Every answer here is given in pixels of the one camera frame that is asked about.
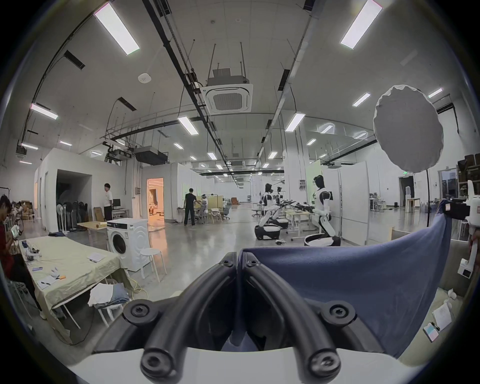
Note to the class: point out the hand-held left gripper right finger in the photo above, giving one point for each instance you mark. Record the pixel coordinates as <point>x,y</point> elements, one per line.
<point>277,300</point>

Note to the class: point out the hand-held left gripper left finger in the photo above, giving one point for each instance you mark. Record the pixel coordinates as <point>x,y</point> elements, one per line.
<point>195,300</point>

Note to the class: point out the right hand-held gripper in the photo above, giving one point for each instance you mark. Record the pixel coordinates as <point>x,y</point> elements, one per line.
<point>474,202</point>

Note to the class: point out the dark blue shirt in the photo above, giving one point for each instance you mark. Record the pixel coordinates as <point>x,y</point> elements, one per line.
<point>367,277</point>

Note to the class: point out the person's right hand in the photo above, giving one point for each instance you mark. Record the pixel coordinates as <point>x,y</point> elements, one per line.
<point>475,243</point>

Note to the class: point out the white round stool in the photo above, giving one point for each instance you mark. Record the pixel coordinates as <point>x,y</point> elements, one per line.
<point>153,258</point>

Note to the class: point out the bed with beige sheet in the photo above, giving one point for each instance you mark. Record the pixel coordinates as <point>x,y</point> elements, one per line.
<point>452,262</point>

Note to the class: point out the white humanoid robot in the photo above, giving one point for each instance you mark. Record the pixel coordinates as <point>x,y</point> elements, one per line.
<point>268,221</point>
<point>321,213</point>

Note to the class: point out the white washing machine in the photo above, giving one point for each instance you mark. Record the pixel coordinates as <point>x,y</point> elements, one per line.
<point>129,243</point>

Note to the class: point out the stack of folded clothes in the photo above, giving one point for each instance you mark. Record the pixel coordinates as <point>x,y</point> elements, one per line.
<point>108,294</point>

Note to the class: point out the round white softbox lamp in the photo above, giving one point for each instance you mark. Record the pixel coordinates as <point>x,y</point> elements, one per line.
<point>408,127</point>

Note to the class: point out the white paper card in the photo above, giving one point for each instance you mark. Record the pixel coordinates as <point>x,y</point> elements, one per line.
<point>442,315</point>

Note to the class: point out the table under beige sheet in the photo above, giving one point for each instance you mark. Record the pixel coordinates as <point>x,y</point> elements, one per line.
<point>75,270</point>

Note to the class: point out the wooden table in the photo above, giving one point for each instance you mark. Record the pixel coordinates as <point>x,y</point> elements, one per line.
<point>92,225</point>

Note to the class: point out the group of standing fans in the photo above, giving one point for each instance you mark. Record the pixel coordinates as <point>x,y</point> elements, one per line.
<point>71,213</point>

